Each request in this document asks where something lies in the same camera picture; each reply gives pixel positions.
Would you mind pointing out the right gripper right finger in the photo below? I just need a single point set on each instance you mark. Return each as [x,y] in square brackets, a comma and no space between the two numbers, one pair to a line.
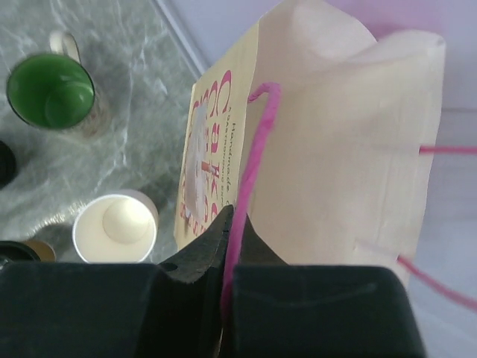
[314,311]

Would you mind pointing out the stack of paper cups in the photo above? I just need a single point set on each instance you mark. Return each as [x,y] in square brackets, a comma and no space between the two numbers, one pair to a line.
[120,227]

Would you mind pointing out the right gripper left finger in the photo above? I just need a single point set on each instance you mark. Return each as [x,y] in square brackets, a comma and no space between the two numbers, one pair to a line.
[170,309]

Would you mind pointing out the pink paper gift bag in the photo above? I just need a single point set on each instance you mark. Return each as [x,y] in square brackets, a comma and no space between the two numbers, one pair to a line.
[321,129]

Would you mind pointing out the stack of black lids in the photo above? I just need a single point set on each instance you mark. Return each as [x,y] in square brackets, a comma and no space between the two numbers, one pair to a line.
[7,165]

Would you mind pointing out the brown paper coffee cup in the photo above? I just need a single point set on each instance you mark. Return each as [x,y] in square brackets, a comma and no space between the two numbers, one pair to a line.
[44,251]

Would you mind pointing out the black plastic cup lid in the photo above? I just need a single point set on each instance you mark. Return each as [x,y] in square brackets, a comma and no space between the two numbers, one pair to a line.
[11,251]

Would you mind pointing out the green inside ceramic mug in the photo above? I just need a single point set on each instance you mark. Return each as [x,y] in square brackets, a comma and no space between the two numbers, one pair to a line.
[53,91]

